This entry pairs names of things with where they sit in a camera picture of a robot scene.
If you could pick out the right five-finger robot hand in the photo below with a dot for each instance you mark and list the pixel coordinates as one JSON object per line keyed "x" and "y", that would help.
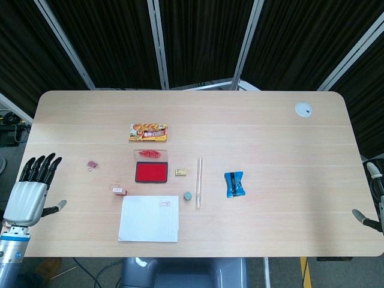
{"x": 382, "y": 207}

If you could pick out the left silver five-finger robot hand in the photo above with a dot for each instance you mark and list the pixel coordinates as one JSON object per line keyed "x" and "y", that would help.
{"x": 25, "y": 199}

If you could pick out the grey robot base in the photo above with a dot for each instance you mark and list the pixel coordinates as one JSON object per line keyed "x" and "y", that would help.
{"x": 186, "y": 273}

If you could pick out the black under-table control box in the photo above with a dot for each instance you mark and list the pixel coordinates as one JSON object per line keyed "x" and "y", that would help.
{"x": 334, "y": 258}

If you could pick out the pink binder clips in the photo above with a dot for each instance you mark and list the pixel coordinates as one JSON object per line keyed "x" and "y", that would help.
{"x": 92, "y": 165}

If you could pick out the white lined paper sheet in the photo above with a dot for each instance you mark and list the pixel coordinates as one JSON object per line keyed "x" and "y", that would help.
{"x": 148, "y": 220}

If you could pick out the red ink pad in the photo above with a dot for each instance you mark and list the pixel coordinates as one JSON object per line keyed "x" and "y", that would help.
{"x": 151, "y": 172}

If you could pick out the white table leg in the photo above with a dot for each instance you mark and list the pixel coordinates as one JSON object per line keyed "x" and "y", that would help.
{"x": 267, "y": 273}

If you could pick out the orange snack box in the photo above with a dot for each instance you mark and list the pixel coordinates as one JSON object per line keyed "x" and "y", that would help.
{"x": 147, "y": 132}

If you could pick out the blue snack packet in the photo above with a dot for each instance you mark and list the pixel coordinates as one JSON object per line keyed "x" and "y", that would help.
{"x": 235, "y": 184}

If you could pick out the small yellow eraser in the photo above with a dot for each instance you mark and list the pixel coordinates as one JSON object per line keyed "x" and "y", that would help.
{"x": 181, "y": 172}

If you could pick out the small teal cap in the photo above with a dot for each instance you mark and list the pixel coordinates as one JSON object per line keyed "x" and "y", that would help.
{"x": 187, "y": 196}

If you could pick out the clear plastic ruler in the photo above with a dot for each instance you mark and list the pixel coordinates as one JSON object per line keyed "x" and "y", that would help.
{"x": 199, "y": 183}

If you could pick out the white screen frame post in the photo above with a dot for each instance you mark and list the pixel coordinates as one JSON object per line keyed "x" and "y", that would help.
{"x": 158, "y": 45}
{"x": 15, "y": 107}
{"x": 351, "y": 57}
{"x": 247, "y": 45}
{"x": 64, "y": 43}

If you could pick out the white screen base frame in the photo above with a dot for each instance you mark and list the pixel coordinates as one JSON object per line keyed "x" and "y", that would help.
{"x": 210, "y": 85}

